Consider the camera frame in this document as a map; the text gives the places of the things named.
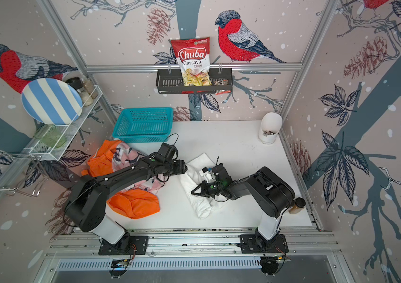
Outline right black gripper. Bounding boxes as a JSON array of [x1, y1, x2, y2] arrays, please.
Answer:
[[191, 182, 224, 199]]

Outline white shorts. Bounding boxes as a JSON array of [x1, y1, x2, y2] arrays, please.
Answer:
[[178, 153, 229, 220]]

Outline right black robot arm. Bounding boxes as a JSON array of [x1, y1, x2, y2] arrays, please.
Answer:
[[191, 163, 295, 246]]

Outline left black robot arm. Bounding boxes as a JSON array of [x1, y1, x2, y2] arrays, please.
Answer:
[[64, 143, 187, 245]]

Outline pink patterned garment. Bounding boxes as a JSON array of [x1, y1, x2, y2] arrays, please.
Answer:
[[111, 140, 165, 194]]

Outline teal plastic basket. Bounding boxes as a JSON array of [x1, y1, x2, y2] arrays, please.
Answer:
[[112, 107, 173, 144]]

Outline orange garment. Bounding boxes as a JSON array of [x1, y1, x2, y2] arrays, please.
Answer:
[[81, 140, 160, 219]]

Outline white ceramic holder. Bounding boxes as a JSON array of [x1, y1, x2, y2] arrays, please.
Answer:
[[258, 113, 283, 145]]

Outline brown lid spice bottle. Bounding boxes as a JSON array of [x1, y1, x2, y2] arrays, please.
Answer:
[[289, 197, 306, 214]]

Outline dark lid spice jar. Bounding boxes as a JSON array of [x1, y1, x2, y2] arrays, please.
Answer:
[[66, 77, 90, 103]]

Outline clear spice jar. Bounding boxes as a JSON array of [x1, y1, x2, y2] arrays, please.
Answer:
[[80, 76, 97, 107]]

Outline red Chuba chips bag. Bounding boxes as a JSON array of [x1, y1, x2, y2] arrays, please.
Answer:
[[170, 37, 212, 87]]

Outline green glass cup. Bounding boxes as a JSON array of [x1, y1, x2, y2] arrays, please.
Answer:
[[34, 125, 67, 149]]

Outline blue striped plate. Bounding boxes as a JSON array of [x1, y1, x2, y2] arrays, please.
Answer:
[[21, 79, 83, 126]]

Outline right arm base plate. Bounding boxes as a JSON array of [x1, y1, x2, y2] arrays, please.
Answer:
[[236, 233, 289, 254]]

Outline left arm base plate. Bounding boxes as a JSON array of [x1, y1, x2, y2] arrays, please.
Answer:
[[98, 236, 149, 256]]

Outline black wall shelf basket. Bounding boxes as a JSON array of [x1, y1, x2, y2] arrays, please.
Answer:
[[156, 68, 233, 94]]

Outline aluminium mounting rail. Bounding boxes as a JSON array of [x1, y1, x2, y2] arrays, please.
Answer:
[[43, 227, 343, 258]]

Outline white wire wall rack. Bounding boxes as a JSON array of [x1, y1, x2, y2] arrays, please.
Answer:
[[0, 86, 103, 197]]

